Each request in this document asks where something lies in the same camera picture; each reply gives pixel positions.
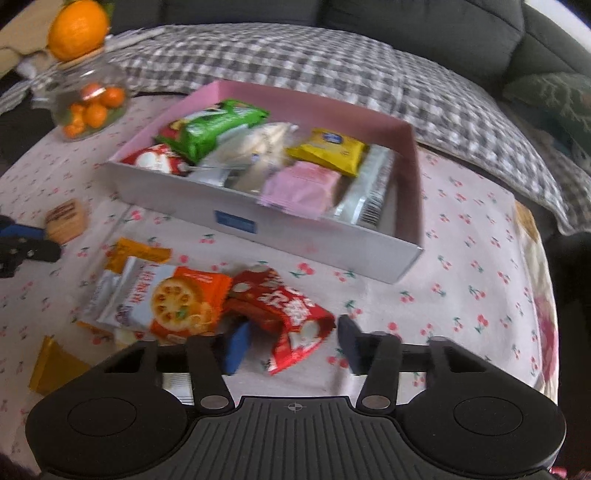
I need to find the brown biscuit packet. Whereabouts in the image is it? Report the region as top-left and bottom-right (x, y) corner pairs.
(45, 198), (88, 245)

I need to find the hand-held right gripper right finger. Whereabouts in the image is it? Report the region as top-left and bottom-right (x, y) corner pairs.
(337, 315), (490, 411)

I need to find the silver foil snack packet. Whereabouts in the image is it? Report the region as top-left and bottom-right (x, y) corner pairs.
(331, 144), (399, 228)

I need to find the pile of small oranges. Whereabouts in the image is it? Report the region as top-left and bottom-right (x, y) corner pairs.
(62, 83), (126, 140)

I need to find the large orange with leaves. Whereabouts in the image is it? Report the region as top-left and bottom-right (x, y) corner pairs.
(48, 0), (112, 62)

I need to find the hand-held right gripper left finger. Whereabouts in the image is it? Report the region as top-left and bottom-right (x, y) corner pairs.
(99, 320), (252, 411)

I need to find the red white snack packet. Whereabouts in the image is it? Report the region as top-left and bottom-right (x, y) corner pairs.
(224, 264), (337, 376)
(121, 143), (191, 177)

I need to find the small orange snack packet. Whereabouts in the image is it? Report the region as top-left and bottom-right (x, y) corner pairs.
(105, 237), (172, 276)

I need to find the pink cardboard box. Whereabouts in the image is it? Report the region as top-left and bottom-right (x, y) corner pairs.
(99, 79), (424, 284)

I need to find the green snack packet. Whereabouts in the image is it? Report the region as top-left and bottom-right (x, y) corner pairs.
(154, 99), (271, 164)

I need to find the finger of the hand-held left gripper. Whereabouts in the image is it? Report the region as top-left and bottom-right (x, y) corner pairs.
(0, 216), (63, 279)

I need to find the orange white cracker packet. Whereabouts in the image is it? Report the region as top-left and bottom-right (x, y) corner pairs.
(76, 256), (234, 345)

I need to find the pink snack packet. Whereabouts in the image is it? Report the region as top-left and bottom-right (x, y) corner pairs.
(256, 161), (345, 220)

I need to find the yellow snack packet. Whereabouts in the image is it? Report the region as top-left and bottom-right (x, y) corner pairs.
(286, 128), (370, 178)

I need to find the dark grey sofa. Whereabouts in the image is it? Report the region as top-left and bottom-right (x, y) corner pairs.
(111, 0), (591, 93)

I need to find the grey checked quilted blanket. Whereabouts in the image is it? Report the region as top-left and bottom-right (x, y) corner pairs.
(0, 23), (591, 236)

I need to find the glass jar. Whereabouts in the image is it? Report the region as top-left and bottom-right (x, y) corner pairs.
(46, 48), (129, 143)

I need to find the gold foil packet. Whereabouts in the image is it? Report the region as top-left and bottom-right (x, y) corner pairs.
(28, 335), (93, 397)

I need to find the white clear snack packet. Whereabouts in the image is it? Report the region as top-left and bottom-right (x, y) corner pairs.
(187, 161), (260, 191)

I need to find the green patterned pillow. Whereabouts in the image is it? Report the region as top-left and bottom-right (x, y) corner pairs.
(501, 71), (591, 155)

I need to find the clear packet of cream biscuits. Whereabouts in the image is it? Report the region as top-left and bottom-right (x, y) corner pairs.
(217, 122), (301, 168)

